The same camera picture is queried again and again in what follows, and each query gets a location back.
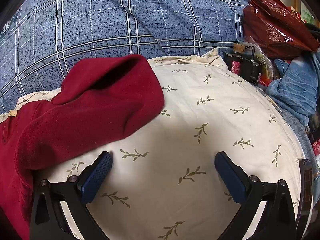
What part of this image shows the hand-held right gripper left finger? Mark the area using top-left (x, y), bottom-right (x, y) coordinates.
top-left (29, 151), bottom-right (113, 240)

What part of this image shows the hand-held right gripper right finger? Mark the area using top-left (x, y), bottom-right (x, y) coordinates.
top-left (214, 151), bottom-right (297, 240)

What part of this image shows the dark red fleece garment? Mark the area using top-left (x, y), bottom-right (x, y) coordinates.
top-left (0, 54), bottom-right (165, 240)

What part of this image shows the cream leaf-print pillow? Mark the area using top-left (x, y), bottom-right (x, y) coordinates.
top-left (0, 47), bottom-right (313, 240)

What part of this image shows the dark patterned box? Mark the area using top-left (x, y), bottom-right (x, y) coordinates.
top-left (299, 158), bottom-right (315, 222)

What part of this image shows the red printed packet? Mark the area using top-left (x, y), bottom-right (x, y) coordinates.
top-left (310, 136), bottom-right (320, 165)

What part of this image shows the light blue denim cloth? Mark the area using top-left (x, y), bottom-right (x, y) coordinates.
top-left (266, 52), bottom-right (320, 128)

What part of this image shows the black and red box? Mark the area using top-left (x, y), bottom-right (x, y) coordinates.
top-left (223, 42), bottom-right (263, 86)

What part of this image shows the printed snack packet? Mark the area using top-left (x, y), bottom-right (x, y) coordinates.
top-left (252, 44), bottom-right (275, 80)

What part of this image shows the dark red plastic bag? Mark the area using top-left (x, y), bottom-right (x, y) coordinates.
top-left (242, 0), bottom-right (320, 60)

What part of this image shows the blue plaid duvet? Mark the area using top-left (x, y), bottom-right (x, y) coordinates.
top-left (0, 0), bottom-right (263, 115)

